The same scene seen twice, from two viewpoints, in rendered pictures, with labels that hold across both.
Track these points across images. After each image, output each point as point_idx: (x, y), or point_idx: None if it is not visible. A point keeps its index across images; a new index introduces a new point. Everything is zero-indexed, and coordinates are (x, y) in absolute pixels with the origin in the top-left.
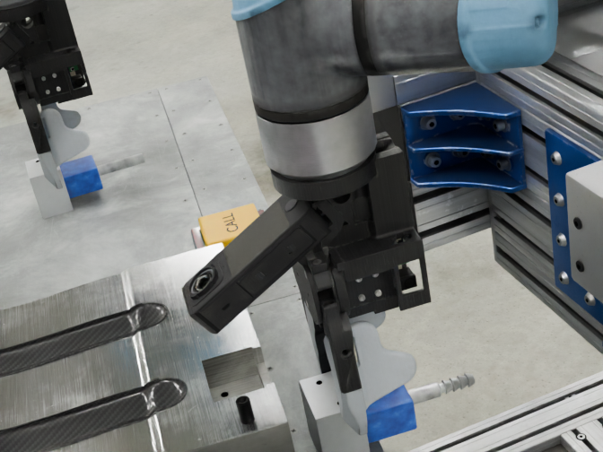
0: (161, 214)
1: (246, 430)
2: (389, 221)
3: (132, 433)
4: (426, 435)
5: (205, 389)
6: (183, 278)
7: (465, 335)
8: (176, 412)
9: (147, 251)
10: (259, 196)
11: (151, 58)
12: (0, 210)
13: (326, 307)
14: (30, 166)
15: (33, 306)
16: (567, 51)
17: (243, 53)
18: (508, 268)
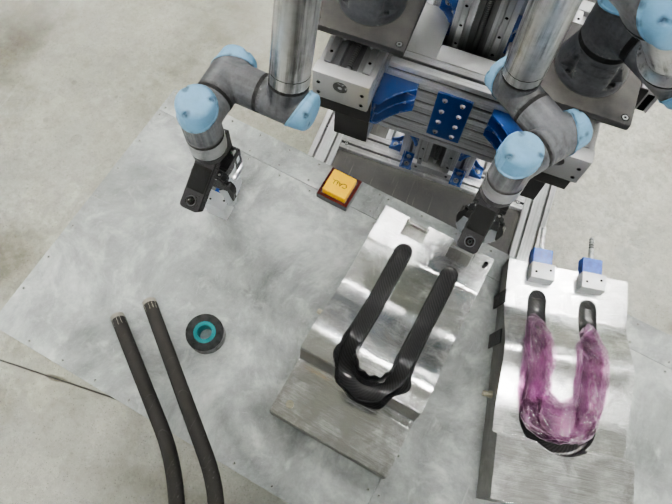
0: (279, 188)
1: (487, 269)
2: None
3: (457, 292)
4: None
5: (459, 264)
6: (394, 228)
7: None
8: (461, 277)
9: (300, 210)
10: (309, 157)
11: None
12: (195, 227)
13: (503, 226)
14: (211, 203)
15: (353, 271)
16: (430, 54)
17: (506, 183)
18: (387, 126)
